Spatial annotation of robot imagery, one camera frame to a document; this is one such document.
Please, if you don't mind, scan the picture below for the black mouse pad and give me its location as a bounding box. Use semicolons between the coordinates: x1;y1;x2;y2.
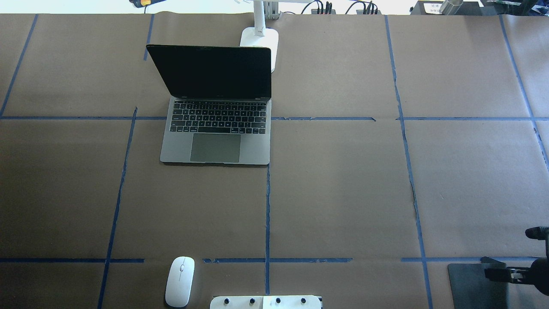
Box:
447;257;509;309

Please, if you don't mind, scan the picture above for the steel cylinder weight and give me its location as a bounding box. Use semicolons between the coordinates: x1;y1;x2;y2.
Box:
439;0;464;15

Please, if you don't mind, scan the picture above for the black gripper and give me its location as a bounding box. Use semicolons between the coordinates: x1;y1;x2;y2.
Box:
485;258;549;297

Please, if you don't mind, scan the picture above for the white desk lamp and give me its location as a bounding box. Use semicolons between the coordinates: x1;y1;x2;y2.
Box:
240;0;280;72

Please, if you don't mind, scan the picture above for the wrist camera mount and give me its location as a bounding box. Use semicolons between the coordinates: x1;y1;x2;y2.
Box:
525;226;549;240

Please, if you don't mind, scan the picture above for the grey laptop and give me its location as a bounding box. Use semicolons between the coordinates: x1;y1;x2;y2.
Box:
146;44;272;166

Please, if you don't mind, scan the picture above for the white computer mouse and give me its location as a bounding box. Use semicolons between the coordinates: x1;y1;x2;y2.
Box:
165;256;195;308

